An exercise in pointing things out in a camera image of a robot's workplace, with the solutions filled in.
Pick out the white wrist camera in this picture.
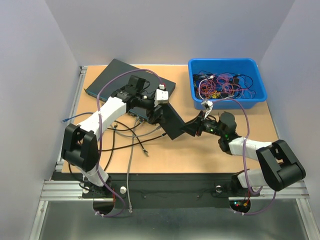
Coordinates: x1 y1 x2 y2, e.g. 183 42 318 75
201 99 214 119
154 84 169 107

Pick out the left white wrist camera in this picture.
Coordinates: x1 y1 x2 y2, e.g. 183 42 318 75
154 84 169 107

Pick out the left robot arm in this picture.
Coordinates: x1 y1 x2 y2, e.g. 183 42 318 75
61 75 169 197

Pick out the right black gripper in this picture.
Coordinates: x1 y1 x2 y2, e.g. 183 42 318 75
179 110 225 137

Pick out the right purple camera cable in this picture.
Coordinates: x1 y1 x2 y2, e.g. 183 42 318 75
207 97 277 217

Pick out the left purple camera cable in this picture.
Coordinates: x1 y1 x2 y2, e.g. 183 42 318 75
93 69 167 218

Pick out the small black switch box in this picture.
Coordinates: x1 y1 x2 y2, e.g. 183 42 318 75
159 103 185 140

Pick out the tangled coloured wires bundle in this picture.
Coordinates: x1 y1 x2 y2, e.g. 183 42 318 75
192 70 258 101

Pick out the blue plastic bin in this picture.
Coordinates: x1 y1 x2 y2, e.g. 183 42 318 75
188 58 268 110

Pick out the blue ethernet cable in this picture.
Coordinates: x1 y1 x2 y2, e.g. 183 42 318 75
61 112 95 123

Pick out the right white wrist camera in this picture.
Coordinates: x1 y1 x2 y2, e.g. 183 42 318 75
201 99 214 119

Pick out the purple camera cable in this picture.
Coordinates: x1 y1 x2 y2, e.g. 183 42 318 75
207 97 277 217
93 69 167 218

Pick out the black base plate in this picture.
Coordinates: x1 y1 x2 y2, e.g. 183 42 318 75
83 173 249 210

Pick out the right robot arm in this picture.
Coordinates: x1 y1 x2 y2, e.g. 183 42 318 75
182 111 306 195

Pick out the large black network switch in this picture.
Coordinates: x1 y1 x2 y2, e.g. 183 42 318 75
85 58 176 125

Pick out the black ethernet cable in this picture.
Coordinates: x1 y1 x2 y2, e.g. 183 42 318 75
99 121 167 173

